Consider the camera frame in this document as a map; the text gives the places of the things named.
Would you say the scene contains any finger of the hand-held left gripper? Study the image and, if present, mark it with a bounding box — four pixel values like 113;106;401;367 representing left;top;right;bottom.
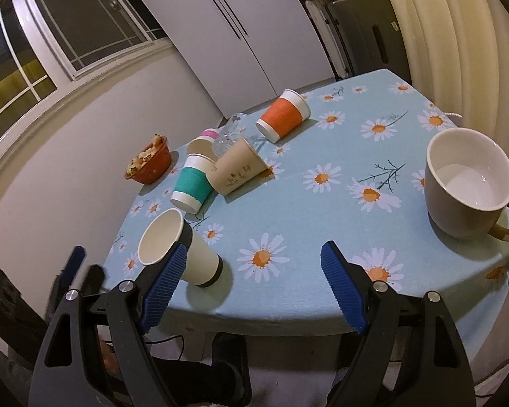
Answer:
46;245;87;319
81;264;108;296

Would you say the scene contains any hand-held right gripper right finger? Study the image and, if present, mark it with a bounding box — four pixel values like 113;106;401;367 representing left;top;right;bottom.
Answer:
321;240;478;407

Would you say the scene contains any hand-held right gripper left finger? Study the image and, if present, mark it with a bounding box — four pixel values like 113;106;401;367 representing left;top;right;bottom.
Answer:
29;243;188;407

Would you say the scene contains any white paper cup black base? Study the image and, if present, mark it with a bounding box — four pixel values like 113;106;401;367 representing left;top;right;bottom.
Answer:
138;209;224;288

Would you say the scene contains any teal and white paper cup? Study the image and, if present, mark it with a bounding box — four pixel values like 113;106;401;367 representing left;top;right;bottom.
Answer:
171;154;217;215

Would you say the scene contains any brown kraft paper cup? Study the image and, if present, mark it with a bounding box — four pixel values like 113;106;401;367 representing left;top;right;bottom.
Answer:
211;137;271;197

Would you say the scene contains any pink and white paper cup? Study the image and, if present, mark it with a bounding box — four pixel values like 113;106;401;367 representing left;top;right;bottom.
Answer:
187;128;218;157

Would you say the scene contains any orange and white paper cup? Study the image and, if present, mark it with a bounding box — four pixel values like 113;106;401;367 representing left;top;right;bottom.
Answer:
255;89;312;143

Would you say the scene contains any person's leg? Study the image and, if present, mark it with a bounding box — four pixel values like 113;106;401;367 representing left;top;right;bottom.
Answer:
153;333;253;407

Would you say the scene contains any blue daisy print tablecloth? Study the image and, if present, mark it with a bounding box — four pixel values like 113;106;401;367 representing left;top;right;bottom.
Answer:
103;69;509;367

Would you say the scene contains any red bowl of food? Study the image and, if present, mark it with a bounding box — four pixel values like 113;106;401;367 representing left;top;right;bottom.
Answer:
124;134;173;185

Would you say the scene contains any large beige ceramic mug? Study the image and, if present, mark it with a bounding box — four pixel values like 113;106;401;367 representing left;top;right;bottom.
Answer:
425;128;509;242

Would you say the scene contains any clear plastic bottle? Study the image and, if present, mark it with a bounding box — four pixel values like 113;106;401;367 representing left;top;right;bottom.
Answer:
212;112;249;158

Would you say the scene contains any white framed window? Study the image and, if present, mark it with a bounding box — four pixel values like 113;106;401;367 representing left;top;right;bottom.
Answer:
0;0;170;153

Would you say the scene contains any dark grey appliance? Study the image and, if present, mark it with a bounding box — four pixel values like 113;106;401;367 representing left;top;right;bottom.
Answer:
326;0;410;79

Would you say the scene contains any white appliance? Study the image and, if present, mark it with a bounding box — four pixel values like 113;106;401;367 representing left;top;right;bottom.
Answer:
304;0;349;82

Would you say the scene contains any white refrigerator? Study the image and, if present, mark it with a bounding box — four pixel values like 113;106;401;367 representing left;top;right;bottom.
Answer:
114;0;337;120

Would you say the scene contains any cream curtain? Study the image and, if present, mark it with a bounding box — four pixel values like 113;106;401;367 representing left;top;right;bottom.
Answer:
367;0;509;136

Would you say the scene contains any black cable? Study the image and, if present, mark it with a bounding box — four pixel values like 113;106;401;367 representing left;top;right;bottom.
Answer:
146;334;186;362

